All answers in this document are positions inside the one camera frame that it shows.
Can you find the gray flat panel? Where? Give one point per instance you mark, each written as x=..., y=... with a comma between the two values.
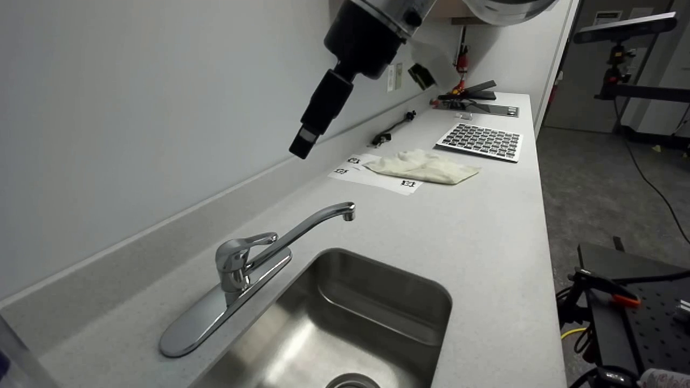
x=627, y=27

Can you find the dark flat tray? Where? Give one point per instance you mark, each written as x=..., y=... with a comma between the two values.
x=496, y=111

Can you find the chrome faucet spout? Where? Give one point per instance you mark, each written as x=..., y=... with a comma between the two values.
x=309, y=227

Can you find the grey keyboard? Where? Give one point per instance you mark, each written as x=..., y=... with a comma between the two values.
x=478, y=141

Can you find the red and black clamp tool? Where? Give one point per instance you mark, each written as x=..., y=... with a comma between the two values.
x=460, y=62

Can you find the white crumpled cloth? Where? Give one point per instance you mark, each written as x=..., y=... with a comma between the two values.
x=422, y=169

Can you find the metal sink drain strainer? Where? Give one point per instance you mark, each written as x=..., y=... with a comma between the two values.
x=351, y=381

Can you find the black rod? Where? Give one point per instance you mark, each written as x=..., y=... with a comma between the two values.
x=390, y=130

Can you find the black tools pile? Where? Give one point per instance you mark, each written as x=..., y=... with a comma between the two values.
x=470, y=94

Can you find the chrome faucet base plate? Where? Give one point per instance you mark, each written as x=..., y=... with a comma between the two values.
x=186, y=330

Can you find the black perforated table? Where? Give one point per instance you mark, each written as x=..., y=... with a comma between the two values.
x=646, y=315

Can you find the white paper with markers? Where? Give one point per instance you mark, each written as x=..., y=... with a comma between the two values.
x=351, y=174

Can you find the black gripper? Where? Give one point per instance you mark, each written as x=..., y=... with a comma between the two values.
x=363, y=39

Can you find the black stand with red clamp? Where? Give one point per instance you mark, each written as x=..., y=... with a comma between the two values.
x=616, y=72

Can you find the stainless steel sink basin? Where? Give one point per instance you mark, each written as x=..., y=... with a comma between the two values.
x=374, y=315

